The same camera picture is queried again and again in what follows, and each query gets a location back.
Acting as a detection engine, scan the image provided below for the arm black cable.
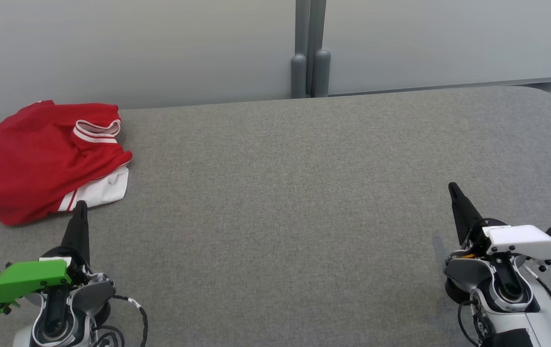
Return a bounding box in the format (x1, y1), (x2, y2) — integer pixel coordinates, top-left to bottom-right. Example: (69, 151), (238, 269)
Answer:
(93, 294), (148, 347)
(457, 299), (487, 347)

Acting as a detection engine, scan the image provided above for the grey double partition post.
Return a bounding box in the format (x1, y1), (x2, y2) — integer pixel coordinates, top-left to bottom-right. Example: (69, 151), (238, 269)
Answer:
(291, 0), (331, 98)

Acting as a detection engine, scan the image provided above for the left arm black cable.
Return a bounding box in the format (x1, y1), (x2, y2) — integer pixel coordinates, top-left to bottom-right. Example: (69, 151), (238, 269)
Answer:
(93, 294), (148, 347)

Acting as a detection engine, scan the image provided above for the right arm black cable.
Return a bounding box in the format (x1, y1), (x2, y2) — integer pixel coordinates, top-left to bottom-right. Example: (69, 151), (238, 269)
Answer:
(457, 299), (487, 347)

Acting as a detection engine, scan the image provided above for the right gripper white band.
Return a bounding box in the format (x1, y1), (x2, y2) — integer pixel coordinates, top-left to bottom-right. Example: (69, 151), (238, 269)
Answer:
(449, 182), (551, 261)

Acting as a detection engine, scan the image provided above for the red jersey with white sleeves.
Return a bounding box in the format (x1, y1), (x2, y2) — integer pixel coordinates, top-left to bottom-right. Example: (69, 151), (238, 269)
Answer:
(0, 103), (133, 226)

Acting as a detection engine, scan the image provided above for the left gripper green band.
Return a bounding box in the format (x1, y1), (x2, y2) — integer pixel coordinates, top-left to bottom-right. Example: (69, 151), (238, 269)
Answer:
(0, 201), (90, 314)

